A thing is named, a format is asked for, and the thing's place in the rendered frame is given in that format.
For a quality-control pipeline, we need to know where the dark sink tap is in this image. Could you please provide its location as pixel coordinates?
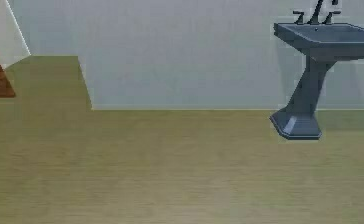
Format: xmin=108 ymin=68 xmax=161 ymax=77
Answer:
xmin=292 ymin=0 xmax=342 ymax=26

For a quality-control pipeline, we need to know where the blue-grey pedestal sink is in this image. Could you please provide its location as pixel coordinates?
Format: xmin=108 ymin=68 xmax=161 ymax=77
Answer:
xmin=269 ymin=21 xmax=364 ymax=141

